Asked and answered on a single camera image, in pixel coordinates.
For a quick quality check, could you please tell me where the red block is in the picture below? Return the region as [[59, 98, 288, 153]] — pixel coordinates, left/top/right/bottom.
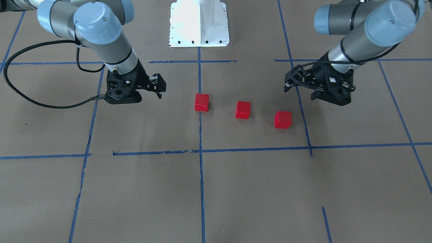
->
[[274, 111, 293, 129], [194, 93, 210, 112], [236, 101, 251, 119]]

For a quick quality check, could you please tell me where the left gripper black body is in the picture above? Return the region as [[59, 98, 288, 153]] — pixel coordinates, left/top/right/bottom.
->
[[310, 62, 355, 106]]

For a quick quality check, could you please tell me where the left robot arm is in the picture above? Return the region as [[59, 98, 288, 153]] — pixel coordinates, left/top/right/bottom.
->
[[284, 0, 426, 106]]

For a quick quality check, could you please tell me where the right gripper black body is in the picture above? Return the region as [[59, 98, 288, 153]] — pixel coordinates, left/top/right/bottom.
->
[[106, 61, 150, 104]]

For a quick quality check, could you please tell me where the white pedestal column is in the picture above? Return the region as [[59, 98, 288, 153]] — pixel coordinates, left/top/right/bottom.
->
[[168, 0, 230, 48]]

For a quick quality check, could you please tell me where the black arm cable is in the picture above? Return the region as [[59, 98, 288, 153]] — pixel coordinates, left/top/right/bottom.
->
[[3, 40, 108, 109]]

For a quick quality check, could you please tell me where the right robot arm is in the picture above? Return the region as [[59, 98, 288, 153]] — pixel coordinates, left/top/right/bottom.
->
[[1, 0, 166, 107]]

